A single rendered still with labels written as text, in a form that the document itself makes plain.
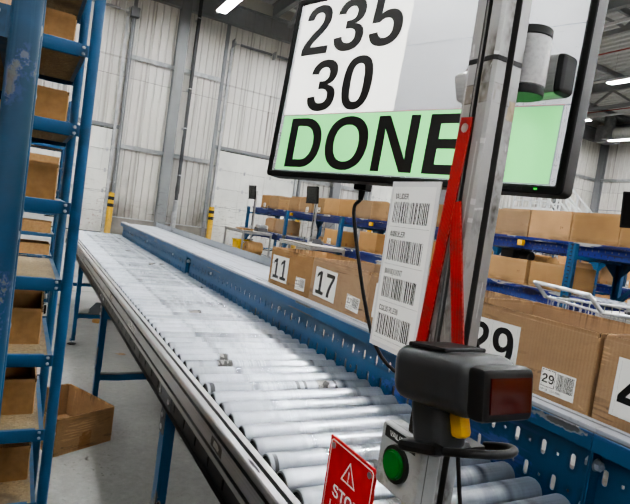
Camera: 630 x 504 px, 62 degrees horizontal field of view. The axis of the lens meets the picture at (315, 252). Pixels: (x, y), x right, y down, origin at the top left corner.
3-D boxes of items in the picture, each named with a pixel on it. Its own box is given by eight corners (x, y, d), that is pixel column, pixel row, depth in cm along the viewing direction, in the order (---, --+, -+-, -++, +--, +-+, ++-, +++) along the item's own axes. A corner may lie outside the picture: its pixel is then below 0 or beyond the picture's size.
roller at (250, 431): (229, 452, 109) (228, 426, 111) (424, 434, 134) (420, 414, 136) (238, 450, 105) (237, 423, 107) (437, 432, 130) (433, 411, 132)
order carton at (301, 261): (266, 283, 239) (271, 246, 238) (322, 287, 253) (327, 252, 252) (307, 300, 205) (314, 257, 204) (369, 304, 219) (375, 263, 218)
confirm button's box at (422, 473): (370, 480, 57) (379, 418, 57) (393, 477, 59) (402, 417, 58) (409, 514, 51) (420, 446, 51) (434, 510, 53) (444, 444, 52)
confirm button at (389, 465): (379, 471, 55) (384, 444, 55) (392, 470, 56) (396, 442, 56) (397, 486, 52) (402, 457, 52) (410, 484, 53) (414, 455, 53)
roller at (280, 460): (262, 453, 95) (263, 484, 93) (472, 434, 120) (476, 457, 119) (251, 453, 99) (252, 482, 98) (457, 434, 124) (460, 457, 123)
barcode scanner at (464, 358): (477, 496, 40) (484, 357, 41) (383, 448, 51) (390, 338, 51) (535, 485, 43) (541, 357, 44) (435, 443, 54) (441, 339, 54)
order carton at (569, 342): (446, 359, 136) (456, 294, 136) (524, 359, 151) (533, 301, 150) (586, 419, 102) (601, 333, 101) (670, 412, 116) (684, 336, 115)
